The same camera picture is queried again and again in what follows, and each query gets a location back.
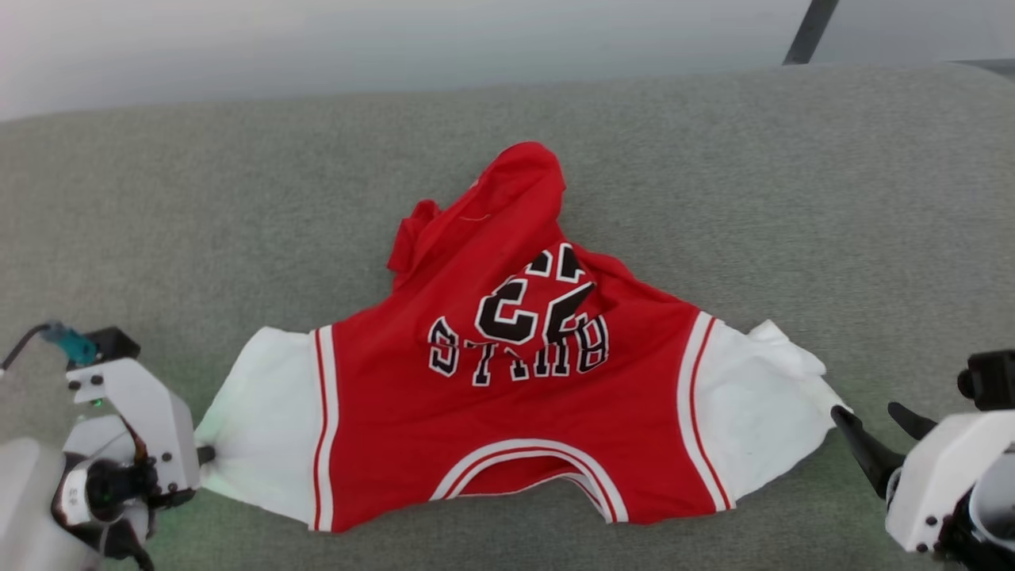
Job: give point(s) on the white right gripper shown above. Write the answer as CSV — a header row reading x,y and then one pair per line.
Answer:
x,y
944,476

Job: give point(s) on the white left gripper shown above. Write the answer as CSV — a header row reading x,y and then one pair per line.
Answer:
x,y
158,428

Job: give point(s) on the red and white basketball jersey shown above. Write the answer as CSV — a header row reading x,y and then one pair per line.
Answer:
x,y
515,412

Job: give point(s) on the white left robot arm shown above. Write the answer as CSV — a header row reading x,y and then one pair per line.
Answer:
x,y
32,500

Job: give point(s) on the dark grey metal pole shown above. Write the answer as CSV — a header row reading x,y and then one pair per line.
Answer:
x,y
809,32

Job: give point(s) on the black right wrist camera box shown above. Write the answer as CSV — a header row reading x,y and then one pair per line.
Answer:
x,y
991,381

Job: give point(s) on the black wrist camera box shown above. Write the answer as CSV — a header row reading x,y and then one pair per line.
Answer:
x,y
115,345
991,381

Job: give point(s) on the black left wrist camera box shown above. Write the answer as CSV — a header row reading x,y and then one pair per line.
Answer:
x,y
115,345

